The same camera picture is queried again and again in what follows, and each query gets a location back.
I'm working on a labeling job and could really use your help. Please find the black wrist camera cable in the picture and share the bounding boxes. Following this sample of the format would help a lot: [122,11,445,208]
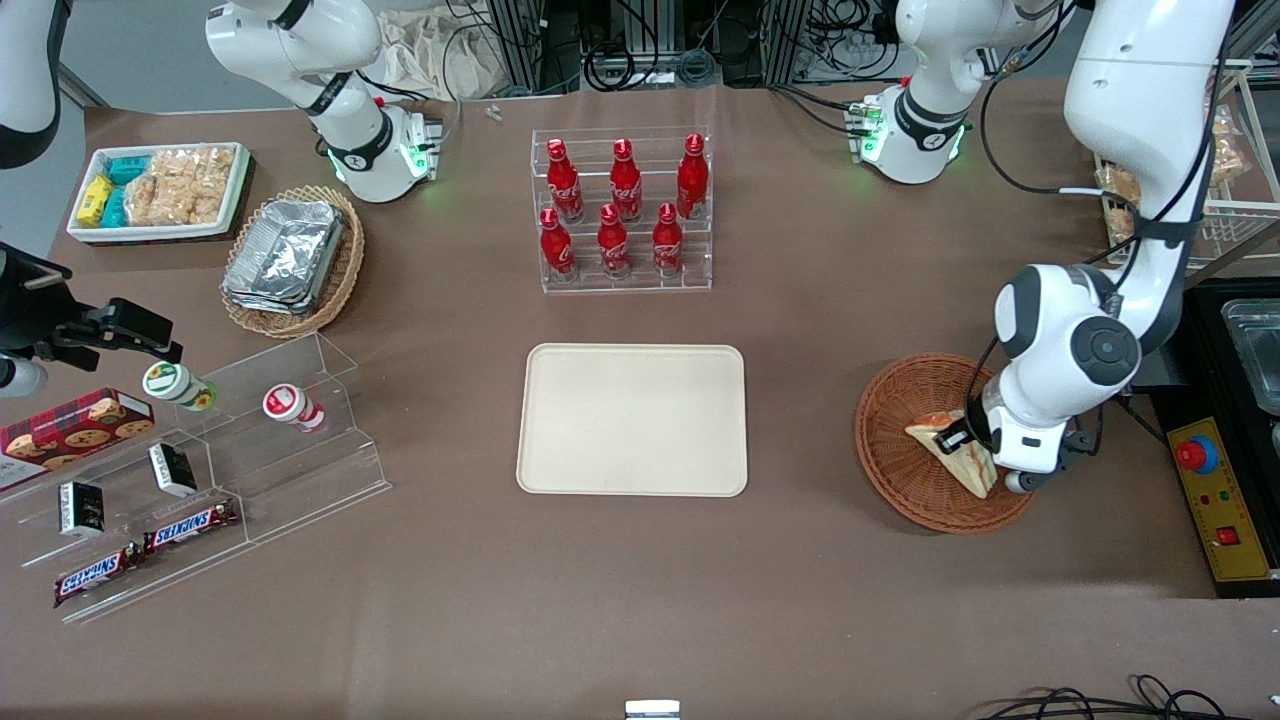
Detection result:
[964,335,1007,441]

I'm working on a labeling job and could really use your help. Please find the red cookie box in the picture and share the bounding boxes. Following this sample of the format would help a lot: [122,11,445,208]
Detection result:
[0,387,157,492]

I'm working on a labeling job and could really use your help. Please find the triangular sandwich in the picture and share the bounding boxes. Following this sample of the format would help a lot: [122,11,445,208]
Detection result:
[904,408,1001,500]

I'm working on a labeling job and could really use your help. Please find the clear acrylic bottle rack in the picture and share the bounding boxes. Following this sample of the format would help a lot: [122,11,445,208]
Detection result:
[529,126,714,295]

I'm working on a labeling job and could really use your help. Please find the beige plastic tray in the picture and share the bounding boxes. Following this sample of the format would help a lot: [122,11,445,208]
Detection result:
[516,343,750,499]

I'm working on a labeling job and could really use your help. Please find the small black white carton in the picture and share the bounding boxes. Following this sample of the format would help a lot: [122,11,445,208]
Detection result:
[147,441,199,499]
[57,481,107,539]

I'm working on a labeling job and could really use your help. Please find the black floor cables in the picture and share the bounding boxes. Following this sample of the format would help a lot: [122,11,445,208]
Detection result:
[985,674,1280,720]

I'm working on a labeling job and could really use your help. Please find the yellow emergency stop box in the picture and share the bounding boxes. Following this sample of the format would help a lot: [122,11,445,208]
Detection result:
[1164,417,1280,585]

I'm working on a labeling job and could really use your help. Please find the round brown wicker basket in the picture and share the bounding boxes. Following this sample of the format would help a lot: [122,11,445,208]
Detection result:
[854,352,1041,536]

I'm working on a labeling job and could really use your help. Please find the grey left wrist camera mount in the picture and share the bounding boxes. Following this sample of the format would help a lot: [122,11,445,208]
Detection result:
[1003,424,1097,495]

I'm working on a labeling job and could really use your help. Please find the aluminium frame post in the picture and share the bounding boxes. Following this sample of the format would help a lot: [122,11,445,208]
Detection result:
[778,0,813,83]
[488,0,547,93]

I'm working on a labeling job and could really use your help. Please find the black appliance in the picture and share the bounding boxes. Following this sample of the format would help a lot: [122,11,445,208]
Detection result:
[1138,277,1280,601]

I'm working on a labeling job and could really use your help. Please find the green lid yogurt cup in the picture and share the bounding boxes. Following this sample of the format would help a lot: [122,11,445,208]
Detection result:
[141,361,219,414]

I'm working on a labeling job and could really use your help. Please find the red lid yogurt cup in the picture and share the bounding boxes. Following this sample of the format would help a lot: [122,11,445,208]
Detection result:
[262,384,329,434]

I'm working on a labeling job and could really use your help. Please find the beige crumpled cloth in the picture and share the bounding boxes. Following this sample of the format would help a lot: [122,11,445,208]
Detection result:
[374,8,507,102]

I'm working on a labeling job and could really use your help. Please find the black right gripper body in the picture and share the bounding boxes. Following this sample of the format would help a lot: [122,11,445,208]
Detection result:
[0,243,109,367]

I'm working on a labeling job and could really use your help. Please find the clear acrylic stepped stand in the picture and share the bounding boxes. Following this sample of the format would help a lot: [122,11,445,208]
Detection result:
[0,332,393,627]

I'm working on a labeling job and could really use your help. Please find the Snickers chocolate bar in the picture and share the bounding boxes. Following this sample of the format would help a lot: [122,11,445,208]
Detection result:
[52,544,145,610]
[142,499,242,555]

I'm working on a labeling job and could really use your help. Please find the coiled black cable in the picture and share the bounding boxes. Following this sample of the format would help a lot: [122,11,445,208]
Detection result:
[584,48,638,89]

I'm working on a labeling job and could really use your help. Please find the oval light wicker basket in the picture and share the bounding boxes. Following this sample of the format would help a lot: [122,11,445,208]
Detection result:
[219,184,366,340]

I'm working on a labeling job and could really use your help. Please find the bag of rice crackers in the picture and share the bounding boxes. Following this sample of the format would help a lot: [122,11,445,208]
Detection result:
[185,147,237,225]
[124,150,191,227]

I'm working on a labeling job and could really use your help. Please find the red cola bottle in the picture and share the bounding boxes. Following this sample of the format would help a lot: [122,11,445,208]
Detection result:
[539,207,578,282]
[675,133,710,221]
[652,202,686,279]
[609,138,644,224]
[546,138,586,224]
[597,203,633,280]

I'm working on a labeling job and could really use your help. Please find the brown table cover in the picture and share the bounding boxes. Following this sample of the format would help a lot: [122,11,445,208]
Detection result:
[0,78,1280,720]

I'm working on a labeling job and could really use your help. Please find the stack of foil trays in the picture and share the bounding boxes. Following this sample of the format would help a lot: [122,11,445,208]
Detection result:
[221,199,347,317]

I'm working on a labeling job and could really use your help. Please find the white wire rack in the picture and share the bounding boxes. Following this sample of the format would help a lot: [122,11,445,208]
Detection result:
[1092,57,1280,268]

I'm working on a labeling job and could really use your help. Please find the white rectangular snack tray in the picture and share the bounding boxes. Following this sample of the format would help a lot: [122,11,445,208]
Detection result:
[66,141,252,245]

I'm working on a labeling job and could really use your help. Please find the yellow snack packet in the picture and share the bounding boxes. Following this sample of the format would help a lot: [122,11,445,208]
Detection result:
[76,175,115,230]

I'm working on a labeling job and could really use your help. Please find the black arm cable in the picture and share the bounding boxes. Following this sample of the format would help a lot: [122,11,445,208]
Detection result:
[979,48,1233,263]

